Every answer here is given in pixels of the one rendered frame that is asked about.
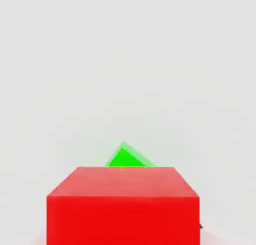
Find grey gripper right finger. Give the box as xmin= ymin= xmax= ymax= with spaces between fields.
xmin=199 ymin=223 xmax=229 ymax=245

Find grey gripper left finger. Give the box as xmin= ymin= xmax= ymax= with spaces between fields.
xmin=26 ymin=232 xmax=48 ymax=245

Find small red cube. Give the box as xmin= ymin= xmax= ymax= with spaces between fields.
xmin=46 ymin=166 xmax=201 ymax=245

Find small green cube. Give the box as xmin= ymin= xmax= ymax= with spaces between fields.
xmin=104 ymin=140 xmax=158 ymax=168

